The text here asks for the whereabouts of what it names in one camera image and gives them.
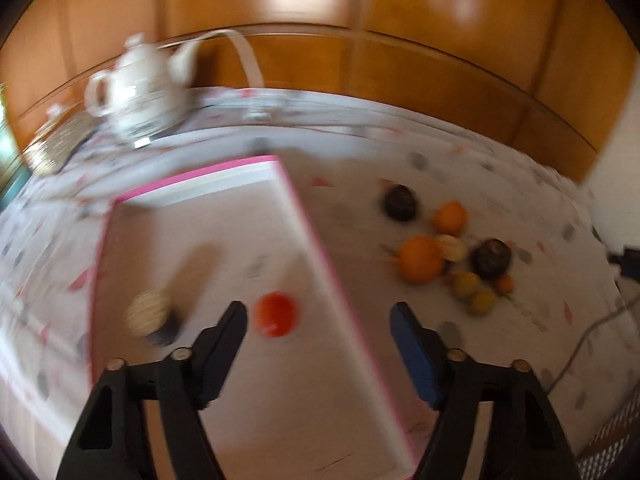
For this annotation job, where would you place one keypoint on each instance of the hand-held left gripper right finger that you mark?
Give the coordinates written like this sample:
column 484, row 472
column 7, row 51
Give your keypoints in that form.
column 417, row 355

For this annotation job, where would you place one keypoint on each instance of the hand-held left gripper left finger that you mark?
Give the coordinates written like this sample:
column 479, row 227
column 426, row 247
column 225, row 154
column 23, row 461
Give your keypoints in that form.
column 222, row 355

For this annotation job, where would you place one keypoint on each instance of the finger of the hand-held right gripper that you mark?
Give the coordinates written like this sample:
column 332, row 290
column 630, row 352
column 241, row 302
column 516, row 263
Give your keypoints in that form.
column 627, row 262

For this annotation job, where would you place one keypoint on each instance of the red tomato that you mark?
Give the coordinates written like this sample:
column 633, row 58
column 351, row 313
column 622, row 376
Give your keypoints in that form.
column 275, row 314

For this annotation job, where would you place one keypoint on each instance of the yellow-green round fruit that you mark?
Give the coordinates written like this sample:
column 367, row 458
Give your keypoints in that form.
column 483, row 303
column 465, row 285

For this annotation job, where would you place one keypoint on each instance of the pink-edged white box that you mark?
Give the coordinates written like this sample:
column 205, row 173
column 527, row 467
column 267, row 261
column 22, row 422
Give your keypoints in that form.
column 240, row 240

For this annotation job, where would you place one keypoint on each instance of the large orange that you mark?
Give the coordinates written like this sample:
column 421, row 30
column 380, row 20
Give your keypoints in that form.
column 419, row 260

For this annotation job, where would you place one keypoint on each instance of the tiny orange fruit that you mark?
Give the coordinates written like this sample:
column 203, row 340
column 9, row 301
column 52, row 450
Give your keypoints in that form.
column 504, row 284

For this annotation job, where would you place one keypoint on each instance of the dark round fruit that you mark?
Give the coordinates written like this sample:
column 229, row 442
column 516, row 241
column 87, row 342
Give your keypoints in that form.
column 400, row 202
column 491, row 259

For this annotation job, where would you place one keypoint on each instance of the small orange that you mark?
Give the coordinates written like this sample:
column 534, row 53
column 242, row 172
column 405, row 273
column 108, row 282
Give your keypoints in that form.
column 450, row 217

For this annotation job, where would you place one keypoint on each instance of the black mesh basket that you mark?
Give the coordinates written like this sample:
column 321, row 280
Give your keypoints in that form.
column 607, row 445

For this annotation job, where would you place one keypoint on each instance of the printed bed sheet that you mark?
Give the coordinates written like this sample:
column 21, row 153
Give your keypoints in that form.
column 360, row 180

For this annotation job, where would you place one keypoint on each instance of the white ceramic teapot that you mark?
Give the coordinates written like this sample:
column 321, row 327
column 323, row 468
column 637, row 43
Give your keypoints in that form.
column 142, row 90

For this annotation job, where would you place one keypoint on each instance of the teal object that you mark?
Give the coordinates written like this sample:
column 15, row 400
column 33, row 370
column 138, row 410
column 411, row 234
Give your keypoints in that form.
column 7, row 150

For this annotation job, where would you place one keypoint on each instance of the wooden headboard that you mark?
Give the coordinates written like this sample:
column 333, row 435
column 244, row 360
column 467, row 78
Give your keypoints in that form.
column 400, row 20

